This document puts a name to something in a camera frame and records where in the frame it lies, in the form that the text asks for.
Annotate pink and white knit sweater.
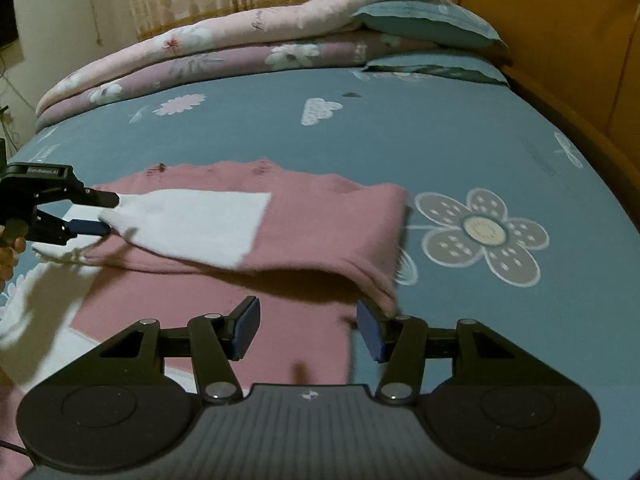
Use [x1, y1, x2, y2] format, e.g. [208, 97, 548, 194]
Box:
[0, 158, 410, 480]

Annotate person's left hand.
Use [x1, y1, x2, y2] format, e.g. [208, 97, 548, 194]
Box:
[0, 221, 27, 290]

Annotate black television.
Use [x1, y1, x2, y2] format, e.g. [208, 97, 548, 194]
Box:
[0, 0, 18, 49]

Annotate blue floral bed sheet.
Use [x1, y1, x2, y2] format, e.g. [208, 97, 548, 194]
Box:
[1, 68, 639, 479]

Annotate pink floral folded quilt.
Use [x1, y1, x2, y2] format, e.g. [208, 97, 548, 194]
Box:
[36, 0, 387, 116]

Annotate mauve floral folded quilt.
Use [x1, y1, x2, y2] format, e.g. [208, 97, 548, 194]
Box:
[35, 30, 435, 132]

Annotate blue lower pillow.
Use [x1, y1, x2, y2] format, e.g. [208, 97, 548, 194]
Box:
[363, 49, 508, 86]

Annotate blue pillow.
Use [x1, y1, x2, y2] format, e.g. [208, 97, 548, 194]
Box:
[363, 49, 508, 86]
[354, 0, 504, 49]

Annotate wooden headboard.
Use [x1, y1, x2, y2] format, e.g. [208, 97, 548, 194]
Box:
[454, 0, 639, 207]

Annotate blue upper pillow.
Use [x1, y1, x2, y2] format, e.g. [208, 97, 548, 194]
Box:
[354, 0, 504, 49]

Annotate black hanging wall cables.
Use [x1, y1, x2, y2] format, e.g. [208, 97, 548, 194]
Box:
[0, 52, 36, 162]

